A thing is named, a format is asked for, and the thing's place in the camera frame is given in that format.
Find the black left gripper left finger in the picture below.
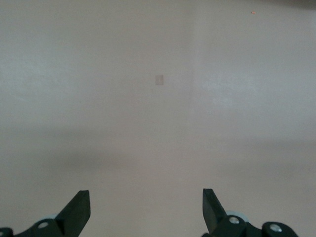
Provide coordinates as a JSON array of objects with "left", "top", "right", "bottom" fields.
[{"left": 0, "top": 190, "right": 91, "bottom": 237}]

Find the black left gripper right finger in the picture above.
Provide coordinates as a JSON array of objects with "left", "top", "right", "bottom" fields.
[{"left": 201, "top": 188, "right": 297, "bottom": 237}]

